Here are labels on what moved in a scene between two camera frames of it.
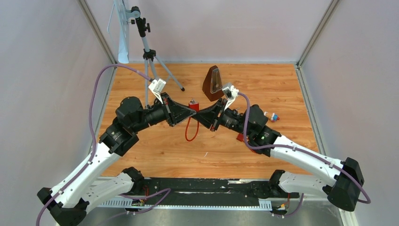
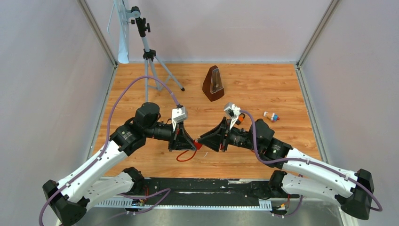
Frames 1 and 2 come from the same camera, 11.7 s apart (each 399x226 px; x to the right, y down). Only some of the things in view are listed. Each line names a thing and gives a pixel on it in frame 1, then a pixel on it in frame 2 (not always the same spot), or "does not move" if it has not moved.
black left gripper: [175, 112] -> [179, 139]
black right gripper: [208, 117] -> [212, 139]
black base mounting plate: [206, 192] does not move
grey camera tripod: [149, 55] does not move
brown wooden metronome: [212, 85] does not move
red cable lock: [195, 106] -> [196, 145]
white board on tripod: [122, 30] does not move
